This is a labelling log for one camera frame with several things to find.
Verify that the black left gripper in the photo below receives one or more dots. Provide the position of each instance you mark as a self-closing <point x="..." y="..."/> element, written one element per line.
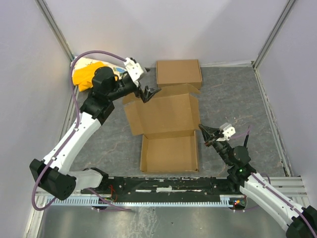
<point x="141" y="91"/>

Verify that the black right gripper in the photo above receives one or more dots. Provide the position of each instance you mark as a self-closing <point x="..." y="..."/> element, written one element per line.
<point x="214" y="138"/>

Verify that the brown cardboard box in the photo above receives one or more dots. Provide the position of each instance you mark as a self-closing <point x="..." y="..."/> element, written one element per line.
<point x="174" y="72"/>
<point x="167" y="123"/>

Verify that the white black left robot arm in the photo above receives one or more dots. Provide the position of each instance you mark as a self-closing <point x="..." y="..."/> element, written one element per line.
<point x="52" y="173"/>

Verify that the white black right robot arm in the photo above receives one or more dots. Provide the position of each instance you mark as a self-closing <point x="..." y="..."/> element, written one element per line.
<point x="296" y="220"/>

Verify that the folded brown cardboard box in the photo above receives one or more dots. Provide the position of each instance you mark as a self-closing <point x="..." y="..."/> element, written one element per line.
<point x="174" y="72"/>

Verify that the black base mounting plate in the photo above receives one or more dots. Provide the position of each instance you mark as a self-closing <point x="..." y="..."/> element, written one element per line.
<point x="155" y="189"/>

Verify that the yellow cloth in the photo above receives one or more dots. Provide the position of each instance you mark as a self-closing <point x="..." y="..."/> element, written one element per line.
<point x="84" y="72"/>

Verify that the white patterned cloth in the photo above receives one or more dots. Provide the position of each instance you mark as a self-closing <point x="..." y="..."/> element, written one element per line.
<point x="117" y="70"/>

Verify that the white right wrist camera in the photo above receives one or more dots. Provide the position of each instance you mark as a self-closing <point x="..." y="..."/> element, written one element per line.
<point x="226" y="132"/>

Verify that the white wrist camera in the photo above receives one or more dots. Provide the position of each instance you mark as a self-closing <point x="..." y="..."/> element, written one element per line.
<point x="134" y="69"/>
<point x="226" y="132"/>

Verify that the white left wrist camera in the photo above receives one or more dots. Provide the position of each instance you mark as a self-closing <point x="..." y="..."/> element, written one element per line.
<point x="134" y="69"/>

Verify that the light blue slotted cable duct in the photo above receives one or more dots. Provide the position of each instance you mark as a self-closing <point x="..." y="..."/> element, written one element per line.
<point x="94" y="201"/>

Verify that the aluminium front rail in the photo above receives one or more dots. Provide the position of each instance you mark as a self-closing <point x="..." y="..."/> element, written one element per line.
<point x="290" y="186"/>

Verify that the right aluminium floor rail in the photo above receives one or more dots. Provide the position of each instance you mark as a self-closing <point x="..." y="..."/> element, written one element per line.
<point x="292" y="132"/>

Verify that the aluminium floor rail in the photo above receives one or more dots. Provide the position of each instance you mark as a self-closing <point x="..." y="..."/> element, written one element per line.
<point x="38" y="196"/>
<point x="292" y="132"/>

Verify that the left aluminium frame post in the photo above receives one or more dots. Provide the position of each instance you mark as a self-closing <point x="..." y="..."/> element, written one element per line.
<point x="46" y="12"/>

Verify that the aluminium frame post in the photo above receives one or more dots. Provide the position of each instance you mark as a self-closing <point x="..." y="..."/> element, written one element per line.
<point x="46" y="12"/>
<point x="274" y="32"/>

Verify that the right aluminium frame post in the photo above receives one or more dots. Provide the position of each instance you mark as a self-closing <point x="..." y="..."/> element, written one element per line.
<point x="274" y="32"/>

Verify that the left aluminium floor rail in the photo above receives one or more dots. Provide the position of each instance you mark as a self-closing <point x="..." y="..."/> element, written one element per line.
<point x="38" y="196"/>

